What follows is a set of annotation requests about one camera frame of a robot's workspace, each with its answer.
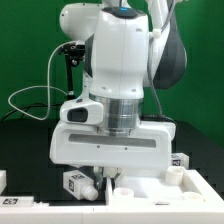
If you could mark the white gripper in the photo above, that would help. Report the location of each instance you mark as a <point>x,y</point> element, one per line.
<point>146,147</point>

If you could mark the white square tabletop part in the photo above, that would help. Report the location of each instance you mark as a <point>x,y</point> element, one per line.
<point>174,186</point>

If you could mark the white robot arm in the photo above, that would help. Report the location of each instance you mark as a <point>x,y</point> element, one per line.
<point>102,129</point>

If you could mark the white U-shaped obstacle fence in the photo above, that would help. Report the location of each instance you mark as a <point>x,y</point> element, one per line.
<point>24,210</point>

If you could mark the background camera on stand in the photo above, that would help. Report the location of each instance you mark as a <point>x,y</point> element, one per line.
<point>74,54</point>

